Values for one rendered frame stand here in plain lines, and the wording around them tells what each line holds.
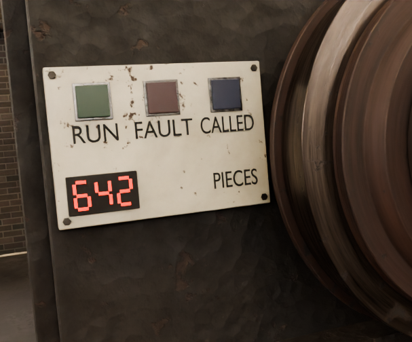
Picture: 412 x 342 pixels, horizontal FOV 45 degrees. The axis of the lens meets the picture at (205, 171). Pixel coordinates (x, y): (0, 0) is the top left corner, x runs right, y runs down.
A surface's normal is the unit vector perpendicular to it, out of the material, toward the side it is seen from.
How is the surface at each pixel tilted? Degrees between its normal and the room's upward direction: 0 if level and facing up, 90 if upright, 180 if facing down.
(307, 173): 90
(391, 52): 59
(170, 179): 90
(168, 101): 90
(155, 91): 90
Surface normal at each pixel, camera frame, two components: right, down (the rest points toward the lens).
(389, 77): -0.65, -0.31
